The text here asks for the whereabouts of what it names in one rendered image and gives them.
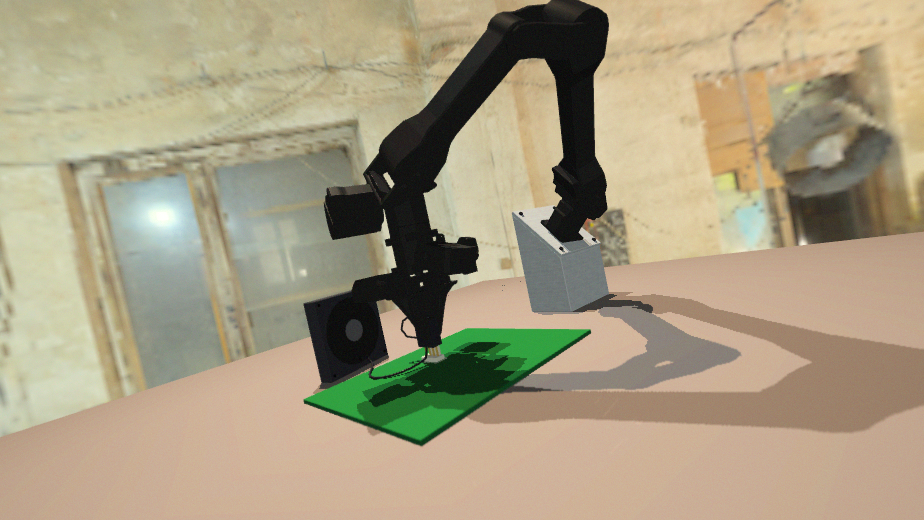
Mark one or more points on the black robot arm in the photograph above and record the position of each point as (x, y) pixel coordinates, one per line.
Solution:
(571, 36)

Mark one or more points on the black computer fan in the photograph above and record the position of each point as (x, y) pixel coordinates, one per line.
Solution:
(342, 332)

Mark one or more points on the green circuit board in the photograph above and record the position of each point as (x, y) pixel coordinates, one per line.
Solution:
(467, 370)

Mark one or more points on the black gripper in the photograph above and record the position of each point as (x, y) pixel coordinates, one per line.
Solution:
(415, 301)

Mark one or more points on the black cable with plug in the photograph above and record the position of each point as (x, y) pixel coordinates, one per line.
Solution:
(435, 340)

